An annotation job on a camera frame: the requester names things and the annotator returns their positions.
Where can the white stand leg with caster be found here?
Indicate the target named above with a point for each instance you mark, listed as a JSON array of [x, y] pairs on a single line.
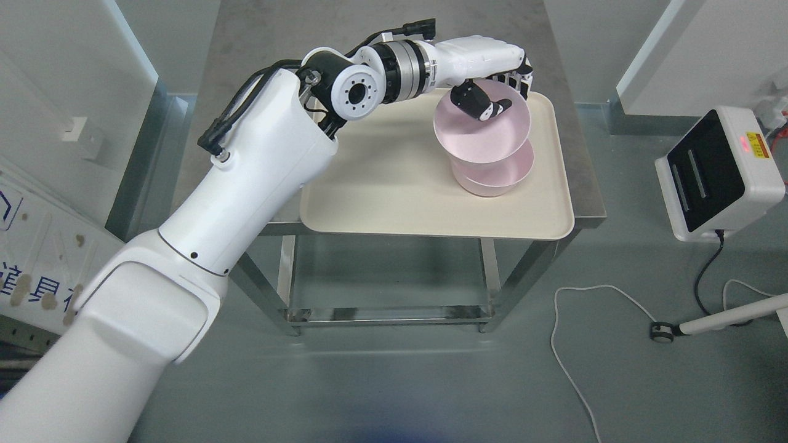
[[664, 332]]

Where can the white wall socket box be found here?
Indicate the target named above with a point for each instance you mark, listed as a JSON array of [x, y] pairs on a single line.
[[78, 132]]

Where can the white sign board with text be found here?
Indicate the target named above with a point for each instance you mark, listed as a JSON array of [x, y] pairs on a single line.
[[49, 253]]

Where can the pink bowl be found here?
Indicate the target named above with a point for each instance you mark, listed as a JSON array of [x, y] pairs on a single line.
[[493, 181], [483, 142]]

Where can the stainless steel table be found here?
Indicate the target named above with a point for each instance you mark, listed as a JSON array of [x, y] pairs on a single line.
[[583, 188]]

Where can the beige plastic tray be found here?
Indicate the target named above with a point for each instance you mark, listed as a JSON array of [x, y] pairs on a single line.
[[391, 176]]

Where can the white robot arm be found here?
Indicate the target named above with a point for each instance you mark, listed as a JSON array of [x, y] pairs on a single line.
[[156, 298]]

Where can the white black box device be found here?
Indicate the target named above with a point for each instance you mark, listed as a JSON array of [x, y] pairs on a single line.
[[720, 177]]

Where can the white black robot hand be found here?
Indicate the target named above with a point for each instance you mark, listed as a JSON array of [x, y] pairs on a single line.
[[458, 63]]

